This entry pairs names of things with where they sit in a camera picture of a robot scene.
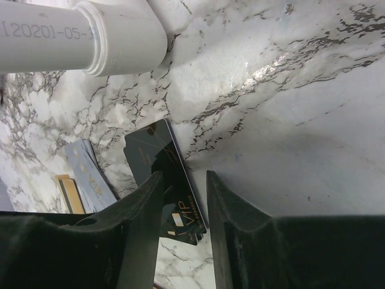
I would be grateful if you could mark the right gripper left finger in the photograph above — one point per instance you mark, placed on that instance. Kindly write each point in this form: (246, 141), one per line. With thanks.
(113, 248)

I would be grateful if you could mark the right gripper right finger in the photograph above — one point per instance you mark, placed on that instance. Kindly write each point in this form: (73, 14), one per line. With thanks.
(254, 250)

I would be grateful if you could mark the silver VIP card stack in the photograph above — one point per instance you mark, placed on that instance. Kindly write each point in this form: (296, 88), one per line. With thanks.
(88, 176)

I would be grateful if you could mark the gold credit card stack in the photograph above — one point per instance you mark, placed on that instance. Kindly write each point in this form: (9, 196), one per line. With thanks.
(70, 193)

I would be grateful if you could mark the black VIP card stack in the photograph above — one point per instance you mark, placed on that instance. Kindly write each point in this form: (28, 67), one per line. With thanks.
(153, 149)

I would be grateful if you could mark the white PVC pipe frame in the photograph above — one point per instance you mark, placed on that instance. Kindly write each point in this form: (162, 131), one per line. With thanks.
(100, 38)

